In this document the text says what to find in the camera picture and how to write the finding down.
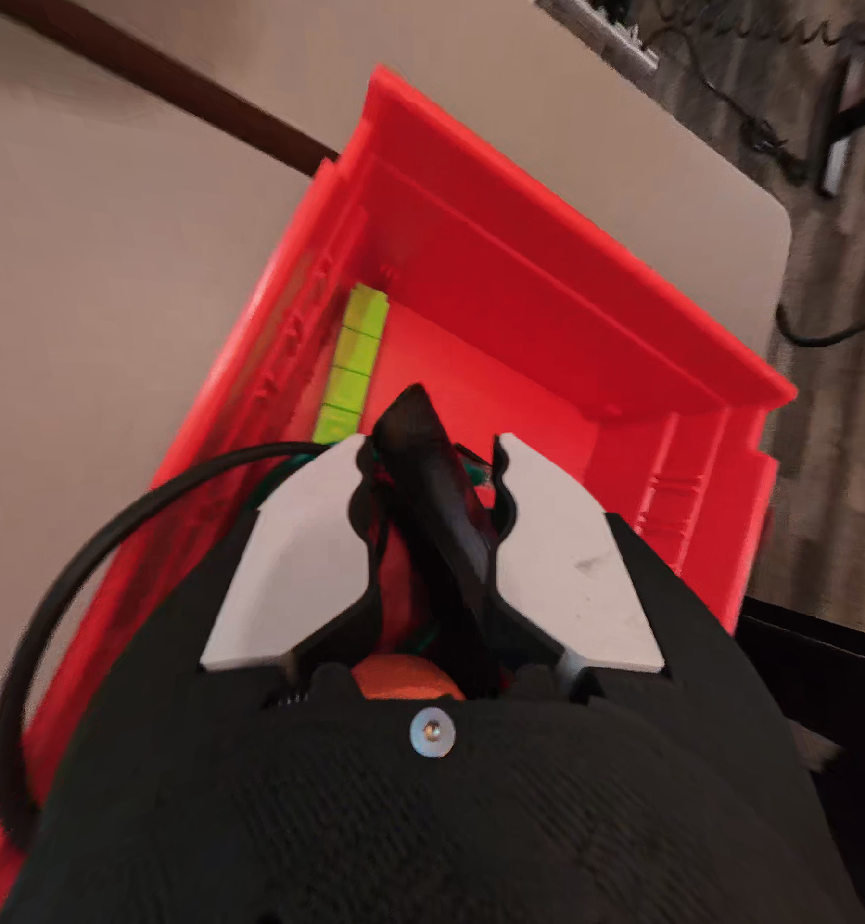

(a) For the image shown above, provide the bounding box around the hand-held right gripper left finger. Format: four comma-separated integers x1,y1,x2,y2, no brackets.
199,434,390,677

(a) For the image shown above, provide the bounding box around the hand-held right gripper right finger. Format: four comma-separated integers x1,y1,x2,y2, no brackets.
491,431,667,680

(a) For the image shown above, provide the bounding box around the orange tape roll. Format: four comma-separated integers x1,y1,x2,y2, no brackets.
354,653,462,704

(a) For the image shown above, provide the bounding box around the black remote control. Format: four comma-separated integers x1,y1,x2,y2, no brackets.
368,383,513,694

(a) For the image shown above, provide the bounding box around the thin black cable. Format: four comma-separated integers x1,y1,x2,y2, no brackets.
0,441,332,853

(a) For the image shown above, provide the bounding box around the red plastic bin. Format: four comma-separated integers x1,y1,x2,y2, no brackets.
0,65,799,924

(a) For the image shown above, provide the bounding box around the lime green ruler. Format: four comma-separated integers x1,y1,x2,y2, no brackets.
313,285,390,446

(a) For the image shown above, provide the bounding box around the black floor cable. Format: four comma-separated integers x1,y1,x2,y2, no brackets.
772,296,865,355

